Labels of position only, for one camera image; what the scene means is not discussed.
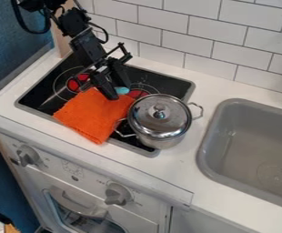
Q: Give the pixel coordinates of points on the toy stove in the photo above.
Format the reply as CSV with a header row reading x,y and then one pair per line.
x,y
46,91

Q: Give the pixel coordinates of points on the silver lid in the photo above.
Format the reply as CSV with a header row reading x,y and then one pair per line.
x,y
159,113

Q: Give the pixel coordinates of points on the orange cloth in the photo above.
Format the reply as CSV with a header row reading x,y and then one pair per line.
x,y
90,113

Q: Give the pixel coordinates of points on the blue spatula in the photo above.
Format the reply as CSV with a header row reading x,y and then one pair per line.
x,y
122,90

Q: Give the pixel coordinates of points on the toy sink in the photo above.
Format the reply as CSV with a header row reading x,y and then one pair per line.
x,y
248,151

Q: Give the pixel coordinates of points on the silver pot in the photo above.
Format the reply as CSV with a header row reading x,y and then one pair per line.
x,y
159,138

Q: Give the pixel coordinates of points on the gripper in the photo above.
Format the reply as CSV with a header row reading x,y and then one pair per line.
x,y
88,48

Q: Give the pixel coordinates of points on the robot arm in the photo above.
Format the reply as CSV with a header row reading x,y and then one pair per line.
x,y
72,21

